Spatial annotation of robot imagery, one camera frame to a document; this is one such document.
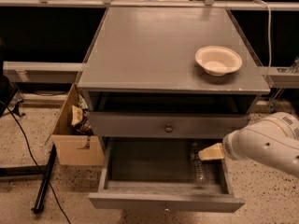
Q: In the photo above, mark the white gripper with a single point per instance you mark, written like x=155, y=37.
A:
x=230, y=147

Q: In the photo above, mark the clear plastic water bottle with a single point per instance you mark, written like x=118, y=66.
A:
x=199, y=169

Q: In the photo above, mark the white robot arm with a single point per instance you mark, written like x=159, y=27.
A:
x=272, y=141

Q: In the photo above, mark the round drawer knob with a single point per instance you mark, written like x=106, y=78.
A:
x=168, y=128

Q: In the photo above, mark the grey open lower drawer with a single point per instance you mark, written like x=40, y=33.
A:
x=156, y=175

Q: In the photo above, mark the grey wooden drawer cabinet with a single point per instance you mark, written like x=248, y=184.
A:
x=143, y=61

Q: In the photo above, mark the grey upper drawer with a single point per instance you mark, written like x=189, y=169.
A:
x=152, y=125

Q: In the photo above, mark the white paper bowl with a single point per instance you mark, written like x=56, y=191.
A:
x=218, y=61

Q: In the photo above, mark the snack bag in box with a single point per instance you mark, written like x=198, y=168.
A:
x=77, y=115

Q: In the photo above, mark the cardboard box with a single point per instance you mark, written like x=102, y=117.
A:
x=72, y=148

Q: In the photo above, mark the black metal stand leg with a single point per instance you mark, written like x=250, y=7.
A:
x=46, y=173

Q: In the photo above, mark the metal rail frame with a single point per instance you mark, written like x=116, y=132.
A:
x=30, y=72

